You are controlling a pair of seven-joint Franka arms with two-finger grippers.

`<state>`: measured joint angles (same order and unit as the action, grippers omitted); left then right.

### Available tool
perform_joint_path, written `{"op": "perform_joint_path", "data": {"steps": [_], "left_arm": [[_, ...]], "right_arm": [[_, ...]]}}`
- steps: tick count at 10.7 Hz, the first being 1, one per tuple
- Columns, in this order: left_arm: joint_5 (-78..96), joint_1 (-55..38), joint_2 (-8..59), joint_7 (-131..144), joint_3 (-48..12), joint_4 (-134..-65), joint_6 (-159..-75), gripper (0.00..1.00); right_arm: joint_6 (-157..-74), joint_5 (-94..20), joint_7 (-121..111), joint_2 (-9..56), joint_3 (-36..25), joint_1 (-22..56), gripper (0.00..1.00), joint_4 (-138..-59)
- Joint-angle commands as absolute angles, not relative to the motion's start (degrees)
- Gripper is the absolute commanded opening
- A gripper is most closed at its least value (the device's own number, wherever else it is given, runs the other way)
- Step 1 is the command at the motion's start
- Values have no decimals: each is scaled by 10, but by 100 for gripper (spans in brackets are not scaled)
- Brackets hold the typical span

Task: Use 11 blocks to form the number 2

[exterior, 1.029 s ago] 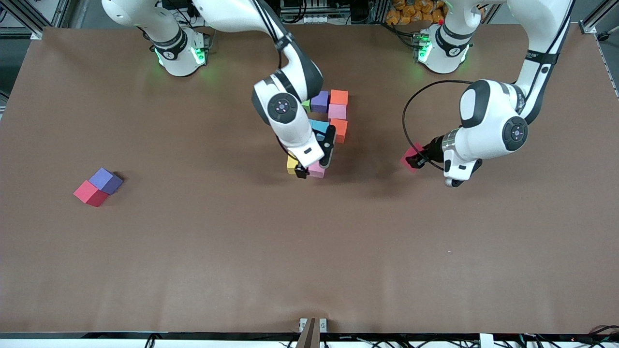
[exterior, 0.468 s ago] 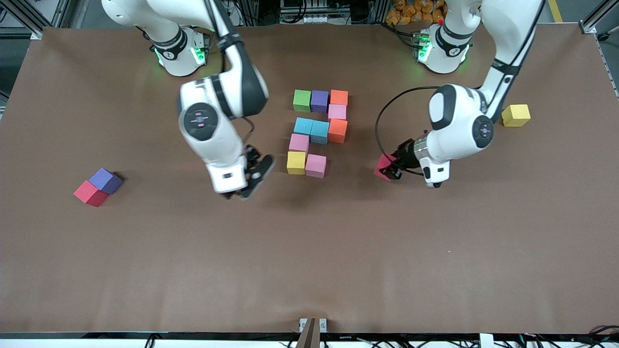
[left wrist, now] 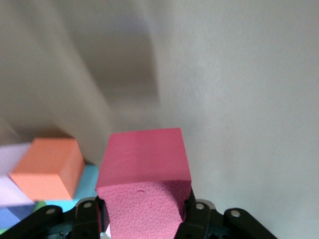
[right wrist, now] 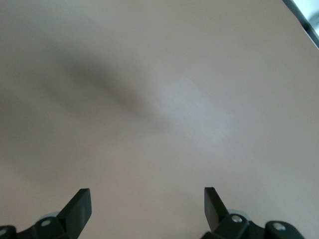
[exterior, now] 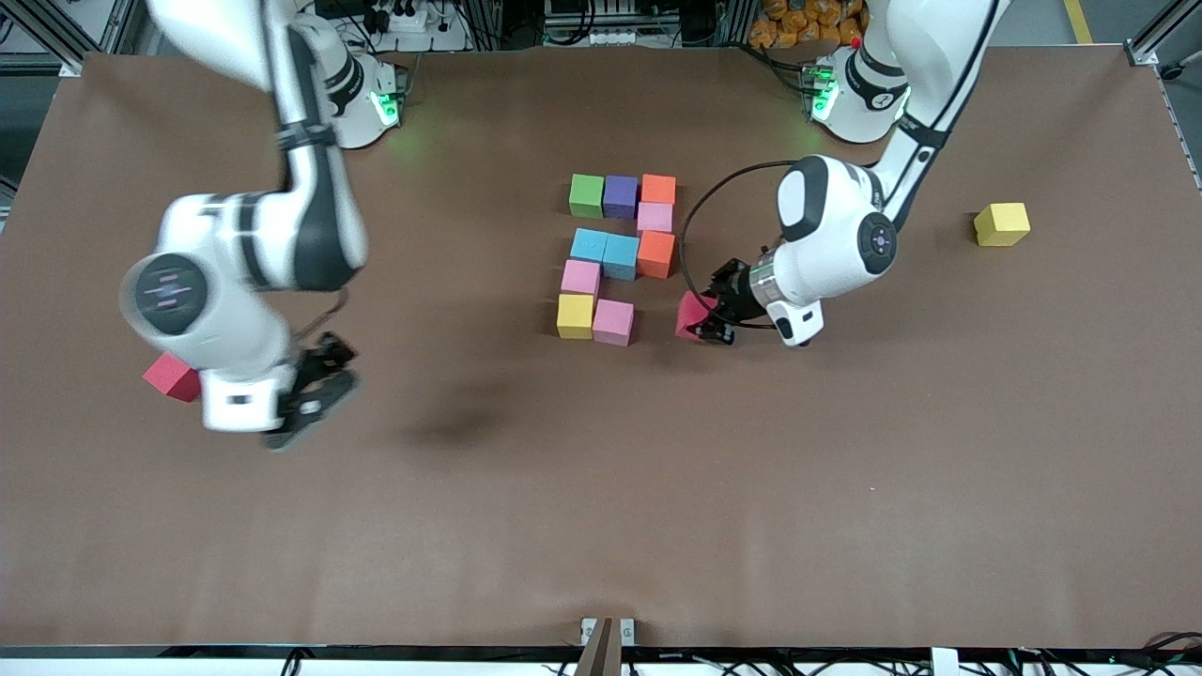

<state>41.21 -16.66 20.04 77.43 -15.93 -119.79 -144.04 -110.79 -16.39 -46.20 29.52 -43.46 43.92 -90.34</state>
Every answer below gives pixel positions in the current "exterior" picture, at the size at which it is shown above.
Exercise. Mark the orange object pile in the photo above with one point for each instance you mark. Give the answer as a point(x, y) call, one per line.
point(798, 28)

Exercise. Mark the purple foam cube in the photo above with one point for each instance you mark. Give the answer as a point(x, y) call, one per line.
point(621, 194)

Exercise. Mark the brown table mat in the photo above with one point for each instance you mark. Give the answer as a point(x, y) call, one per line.
point(601, 516)

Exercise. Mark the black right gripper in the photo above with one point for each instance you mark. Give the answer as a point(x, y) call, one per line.
point(320, 365)

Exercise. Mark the orange foam cube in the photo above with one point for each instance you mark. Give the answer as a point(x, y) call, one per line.
point(656, 253)
point(658, 188)

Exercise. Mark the yellow foam cube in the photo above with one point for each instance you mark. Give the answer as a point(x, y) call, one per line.
point(575, 314)
point(1002, 223)

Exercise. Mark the white power strip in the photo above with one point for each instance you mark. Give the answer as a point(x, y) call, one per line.
point(441, 39)

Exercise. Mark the pink foam cube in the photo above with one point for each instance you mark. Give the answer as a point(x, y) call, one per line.
point(580, 277)
point(613, 321)
point(654, 218)

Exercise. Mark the aluminium frame profile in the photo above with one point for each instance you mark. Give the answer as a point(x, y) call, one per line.
point(42, 38)
point(1160, 33)

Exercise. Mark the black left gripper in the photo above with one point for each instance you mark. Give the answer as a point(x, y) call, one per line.
point(735, 292)

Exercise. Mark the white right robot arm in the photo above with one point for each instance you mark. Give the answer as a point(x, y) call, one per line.
point(235, 319)

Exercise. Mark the green foam cube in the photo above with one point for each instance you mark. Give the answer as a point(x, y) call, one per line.
point(587, 192)

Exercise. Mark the grey camera mounting post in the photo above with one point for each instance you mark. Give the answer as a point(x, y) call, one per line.
point(601, 652)

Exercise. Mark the black equipment rack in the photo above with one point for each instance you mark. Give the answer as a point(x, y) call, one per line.
point(676, 19)

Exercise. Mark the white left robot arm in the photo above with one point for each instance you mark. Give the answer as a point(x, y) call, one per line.
point(836, 244)

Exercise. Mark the red foam cube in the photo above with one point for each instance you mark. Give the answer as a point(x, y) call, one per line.
point(691, 314)
point(171, 376)

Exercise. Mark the light blue dented foam cube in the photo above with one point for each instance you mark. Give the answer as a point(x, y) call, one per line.
point(589, 244)

